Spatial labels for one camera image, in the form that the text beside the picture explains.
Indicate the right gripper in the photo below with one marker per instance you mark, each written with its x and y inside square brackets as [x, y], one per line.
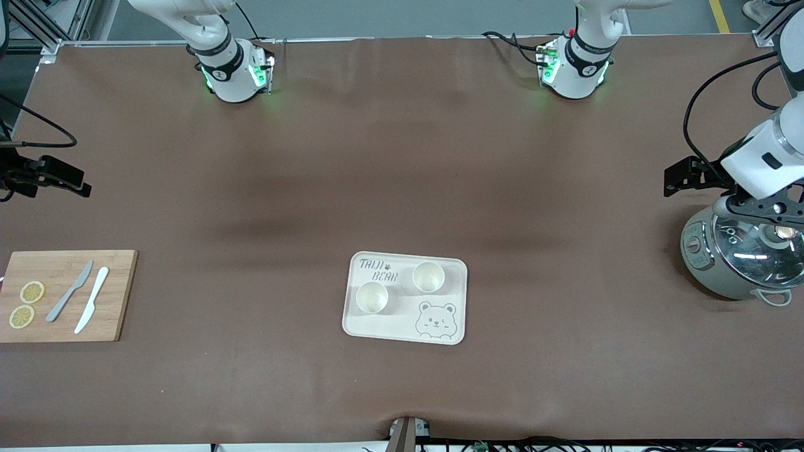
[14, 174]

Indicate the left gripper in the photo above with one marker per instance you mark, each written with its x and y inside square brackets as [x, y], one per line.
[705, 176]

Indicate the white plastic cup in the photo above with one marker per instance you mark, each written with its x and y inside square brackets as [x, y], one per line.
[428, 277]
[372, 297]

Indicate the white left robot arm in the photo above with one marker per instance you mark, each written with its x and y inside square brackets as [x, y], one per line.
[575, 69]

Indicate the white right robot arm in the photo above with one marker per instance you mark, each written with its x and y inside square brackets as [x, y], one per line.
[229, 75]

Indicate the cream bear print tray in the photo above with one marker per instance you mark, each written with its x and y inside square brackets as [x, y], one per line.
[396, 326]

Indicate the glass pot lid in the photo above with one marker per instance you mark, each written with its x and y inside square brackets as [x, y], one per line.
[747, 245]

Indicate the grey-green electric cooker pot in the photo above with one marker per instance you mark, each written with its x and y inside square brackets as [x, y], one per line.
[700, 251]

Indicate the grey plastic knife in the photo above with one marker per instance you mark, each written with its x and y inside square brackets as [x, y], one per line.
[69, 292]

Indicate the lemon slice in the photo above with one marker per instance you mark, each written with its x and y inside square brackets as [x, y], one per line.
[32, 292]
[22, 316]

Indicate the white plastic knife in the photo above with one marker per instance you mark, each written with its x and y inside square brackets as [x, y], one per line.
[93, 298]

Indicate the bamboo cutting board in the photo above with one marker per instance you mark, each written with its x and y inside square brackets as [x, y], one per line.
[119, 295]

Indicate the white shoe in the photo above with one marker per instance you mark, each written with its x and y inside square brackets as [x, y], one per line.
[759, 9]

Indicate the brown table mat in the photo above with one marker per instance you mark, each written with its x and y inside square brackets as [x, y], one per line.
[402, 157]

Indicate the aluminium frame corner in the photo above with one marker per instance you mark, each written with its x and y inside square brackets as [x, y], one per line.
[765, 37]
[51, 45]

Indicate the grey table edge mount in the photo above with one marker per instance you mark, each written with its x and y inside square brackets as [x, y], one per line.
[405, 433]

